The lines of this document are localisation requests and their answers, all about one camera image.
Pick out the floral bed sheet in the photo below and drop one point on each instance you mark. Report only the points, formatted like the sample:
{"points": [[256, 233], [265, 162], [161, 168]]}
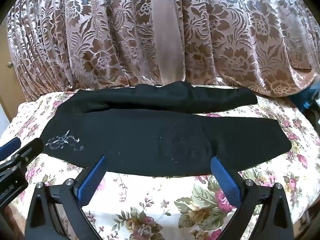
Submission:
{"points": [[175, 205]]}

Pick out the blue object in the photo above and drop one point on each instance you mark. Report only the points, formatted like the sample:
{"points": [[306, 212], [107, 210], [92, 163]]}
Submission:
{"points": [[308, 100]]}

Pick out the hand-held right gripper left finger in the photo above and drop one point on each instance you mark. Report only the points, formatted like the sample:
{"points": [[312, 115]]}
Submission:
{"points": [[91, 180]]}

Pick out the wooden cabinet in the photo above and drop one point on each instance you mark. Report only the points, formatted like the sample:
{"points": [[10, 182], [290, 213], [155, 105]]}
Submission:
{"points": [[7, 75]]}

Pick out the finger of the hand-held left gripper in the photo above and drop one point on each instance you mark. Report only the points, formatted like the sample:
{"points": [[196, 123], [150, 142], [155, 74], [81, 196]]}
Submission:
{"points": [[10, 147], [27, 151]]}

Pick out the black pants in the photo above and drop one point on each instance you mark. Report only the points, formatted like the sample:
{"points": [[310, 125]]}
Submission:
{"points": [[155, 140]]}

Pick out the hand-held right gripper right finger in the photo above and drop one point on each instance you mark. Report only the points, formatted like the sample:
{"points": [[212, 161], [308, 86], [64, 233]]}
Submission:
{"points": [[223, 180]]}

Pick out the brown floral curtain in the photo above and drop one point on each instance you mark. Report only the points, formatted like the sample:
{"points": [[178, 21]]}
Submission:
{"points": [[237, 42]]}

